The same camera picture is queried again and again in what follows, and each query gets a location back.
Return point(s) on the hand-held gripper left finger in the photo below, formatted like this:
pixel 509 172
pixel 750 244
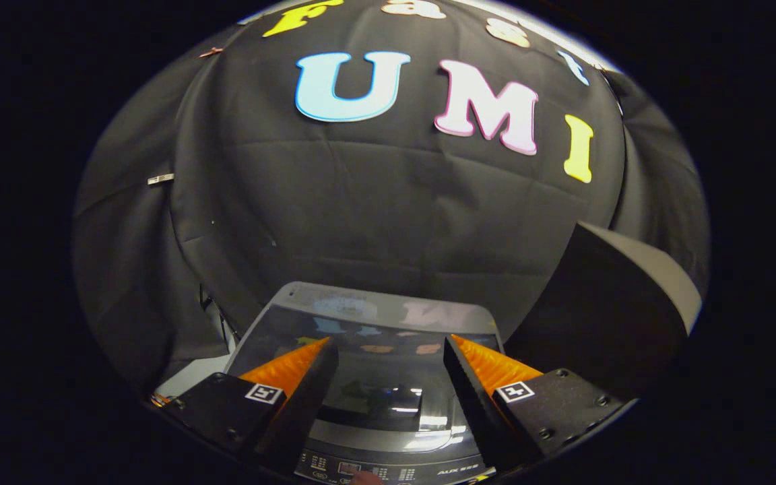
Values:
pixel 300 404

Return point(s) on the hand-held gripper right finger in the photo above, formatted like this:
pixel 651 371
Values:
pixel 472 401

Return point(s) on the dark glass washing machine lid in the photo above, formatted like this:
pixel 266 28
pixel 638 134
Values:
pixel 388 330

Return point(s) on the silver metal clip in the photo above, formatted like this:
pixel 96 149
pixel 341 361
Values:
pixel 160 179

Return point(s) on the grey washing machine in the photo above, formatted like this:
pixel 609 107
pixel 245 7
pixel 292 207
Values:
pixel 422 468

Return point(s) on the grey metal cabinet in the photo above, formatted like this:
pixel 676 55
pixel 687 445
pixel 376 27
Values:
pixel 597 316

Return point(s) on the wooden clothes peg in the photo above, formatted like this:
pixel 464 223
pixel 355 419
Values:
pixel 211 52

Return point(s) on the black backdrop cloth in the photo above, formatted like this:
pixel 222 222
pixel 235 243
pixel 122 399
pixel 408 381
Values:
pixel 361 202

